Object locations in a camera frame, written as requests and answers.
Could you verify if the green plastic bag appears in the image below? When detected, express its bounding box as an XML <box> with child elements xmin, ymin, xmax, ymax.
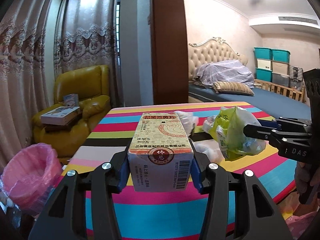
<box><xmin>202</xmin><ymin>106</ymin><xmax>266</xmax><ymax>161</ymax></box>

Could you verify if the white tissue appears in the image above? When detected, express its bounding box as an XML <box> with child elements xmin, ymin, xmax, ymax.
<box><xmin>194</xmin><ymin>139</ymin><xmax>225</xmax><ymax>164</ymax></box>

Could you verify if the beige medicine box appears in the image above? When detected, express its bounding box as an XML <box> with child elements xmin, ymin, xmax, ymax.
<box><xmin>127</xmin><ymin>112</ymin><xmax>194</xmax><ymax>192</ymax></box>

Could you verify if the pink lined trash bin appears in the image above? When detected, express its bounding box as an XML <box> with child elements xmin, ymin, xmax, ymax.
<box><xmin>1</xmin><ymin>143</ymin><xmax>62</xmax><ymax>216</ymax></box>

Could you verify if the right hand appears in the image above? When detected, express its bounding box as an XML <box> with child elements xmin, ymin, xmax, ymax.
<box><xmin>295</xmin><ymin>162</ymin><xmax>319</xmax><ymax>194</ymax></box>

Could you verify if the blue bed mattress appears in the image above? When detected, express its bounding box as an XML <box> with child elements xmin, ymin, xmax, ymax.
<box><xmin>189</xmin><ymin>84</ymin><xmax>311</xmax><ymax>120</ymax></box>

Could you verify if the gold striped pillow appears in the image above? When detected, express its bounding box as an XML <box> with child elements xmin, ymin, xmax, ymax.
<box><xmin>212</xmin><ymin>81</ymin><xmax>254</xmax><ymax>96</ymax></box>

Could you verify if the teal storage bins stack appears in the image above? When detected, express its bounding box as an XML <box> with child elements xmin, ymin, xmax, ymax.
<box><xmin>253</xmin><ymin>47</ymin><xmax>291</xmax><ymax>87</ymax></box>

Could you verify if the colourful striped rug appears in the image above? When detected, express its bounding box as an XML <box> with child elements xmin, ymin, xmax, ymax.
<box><xmin>62</xmin><ymin>102</ymin><xmax>296</xmax><ymax>239</ymax></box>

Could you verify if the purple striped duvet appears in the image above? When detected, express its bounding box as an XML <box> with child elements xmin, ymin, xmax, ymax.
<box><xmin>193</xmin><ymin>60</ymin><xmax>254</xmax><ymax>89</ymax></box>

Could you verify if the beige tufted headboard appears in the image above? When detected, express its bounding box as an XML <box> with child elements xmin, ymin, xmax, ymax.
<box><xmin>188</xmin><ymin>37</ymin><xmax>248</xmax><ymax>81</ymax></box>

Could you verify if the large white book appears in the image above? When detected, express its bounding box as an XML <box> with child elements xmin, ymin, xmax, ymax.
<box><xmin>41</xmin><ymin>106</ymin><xmax>81</xmax><ymax>126</ymax></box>

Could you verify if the dark wooden door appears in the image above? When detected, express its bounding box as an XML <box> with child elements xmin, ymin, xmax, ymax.
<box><xmin>150</xmin><ymin>0</ymin><xmax>188</xmax><ymax>105</ymax></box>

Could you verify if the small blue booklet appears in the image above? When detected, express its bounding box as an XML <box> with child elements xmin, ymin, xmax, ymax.
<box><xmin>63</xmin><ymin>94</ymin><xmax>79</xmax><ymax>107</ymax></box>

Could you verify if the yellow leather armchair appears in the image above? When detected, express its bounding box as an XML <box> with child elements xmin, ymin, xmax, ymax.
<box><xmin>31</xmin><ymin>65</ymin><xmax>111</xmax><ymax>163</ymax></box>

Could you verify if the pink lace curtain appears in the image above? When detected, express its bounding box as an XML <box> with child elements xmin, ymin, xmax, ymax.
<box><xmin>1</xmin><ymin>0</ymin><xmax>121</xmax><ymax>167</ymax></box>

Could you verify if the wooden crib rail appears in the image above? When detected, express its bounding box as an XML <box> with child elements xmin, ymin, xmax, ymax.
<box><xmin>254</xmin><ymin>79</ymin><xmax>305</xmax><ymax>103</ymax></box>

